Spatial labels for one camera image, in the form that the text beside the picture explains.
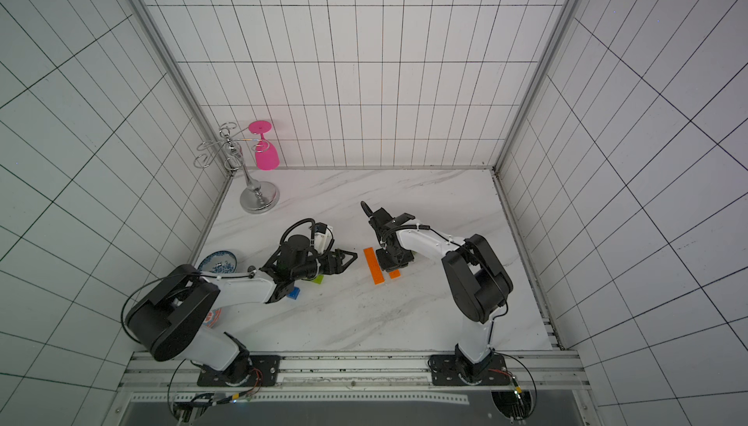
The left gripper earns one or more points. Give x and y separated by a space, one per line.
337 267

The orange lego brick bottom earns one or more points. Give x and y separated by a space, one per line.
377 275

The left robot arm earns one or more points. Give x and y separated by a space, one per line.
170 320

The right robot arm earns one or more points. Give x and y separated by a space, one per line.
478 282

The blue lego brick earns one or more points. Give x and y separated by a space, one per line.
294 292

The chrome glass holder stand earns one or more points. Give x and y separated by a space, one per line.
258 197

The blue patterned bowl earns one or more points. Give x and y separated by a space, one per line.
219 262

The pink plastic wine glass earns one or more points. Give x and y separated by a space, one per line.
265 153

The red patterned plate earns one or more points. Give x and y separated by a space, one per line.
212 317

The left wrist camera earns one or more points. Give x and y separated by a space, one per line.
321 238

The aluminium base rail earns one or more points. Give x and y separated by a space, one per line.
532 371

